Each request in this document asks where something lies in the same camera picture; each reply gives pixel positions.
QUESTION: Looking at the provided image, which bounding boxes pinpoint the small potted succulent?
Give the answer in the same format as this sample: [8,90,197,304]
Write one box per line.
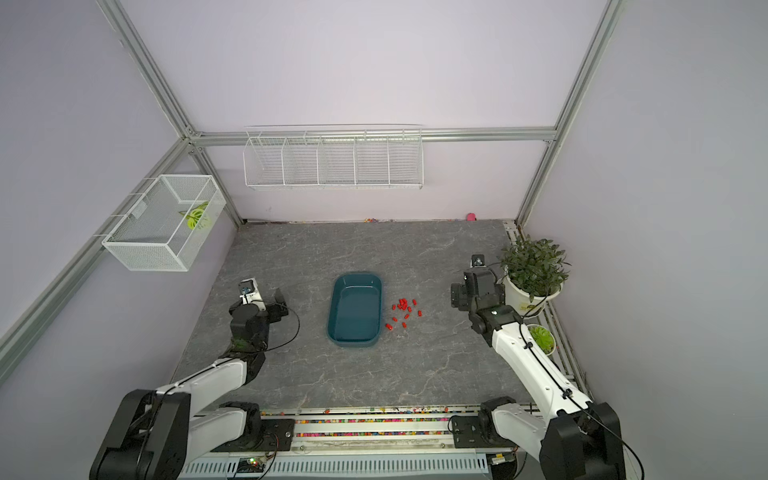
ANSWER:
[528,324,557,356]

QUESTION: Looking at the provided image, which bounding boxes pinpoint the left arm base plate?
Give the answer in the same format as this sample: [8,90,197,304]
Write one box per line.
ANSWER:
[213,417,296,453]

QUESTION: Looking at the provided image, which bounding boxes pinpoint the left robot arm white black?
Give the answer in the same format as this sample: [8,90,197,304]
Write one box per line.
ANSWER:
[89,280,291,479]

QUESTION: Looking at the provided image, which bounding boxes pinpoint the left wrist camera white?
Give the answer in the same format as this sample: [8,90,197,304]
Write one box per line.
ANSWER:
[238,278,266,311]

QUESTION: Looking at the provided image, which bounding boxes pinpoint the white ventilation grille strip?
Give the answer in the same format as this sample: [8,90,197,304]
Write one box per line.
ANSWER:
[180,453,491,479]

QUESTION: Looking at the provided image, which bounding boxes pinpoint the green leaf toy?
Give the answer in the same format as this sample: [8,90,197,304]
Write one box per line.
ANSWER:
[179,202,211,231]

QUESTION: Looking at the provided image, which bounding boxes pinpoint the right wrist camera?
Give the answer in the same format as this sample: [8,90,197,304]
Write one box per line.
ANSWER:
[471,254,486,268]

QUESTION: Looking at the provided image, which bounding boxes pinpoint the large potted green plant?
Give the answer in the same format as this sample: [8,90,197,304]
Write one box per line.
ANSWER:
[501,234,571,318]

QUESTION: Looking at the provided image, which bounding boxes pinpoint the long white wire wall basket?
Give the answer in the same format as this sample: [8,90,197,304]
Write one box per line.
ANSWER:
[242,124,425,190]

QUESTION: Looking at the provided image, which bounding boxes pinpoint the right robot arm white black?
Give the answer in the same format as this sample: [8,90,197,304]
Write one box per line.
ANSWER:
[451,266,626,479]

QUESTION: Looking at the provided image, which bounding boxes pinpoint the teal plastic storage box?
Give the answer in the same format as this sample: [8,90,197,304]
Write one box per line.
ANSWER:
[327,272,383,348]

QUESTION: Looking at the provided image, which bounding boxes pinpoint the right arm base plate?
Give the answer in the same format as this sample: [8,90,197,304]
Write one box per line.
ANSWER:
[447,415,516,449]

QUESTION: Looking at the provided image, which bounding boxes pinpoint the white wire cube basket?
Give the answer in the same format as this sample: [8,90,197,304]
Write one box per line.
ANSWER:
[102,174,226,272]

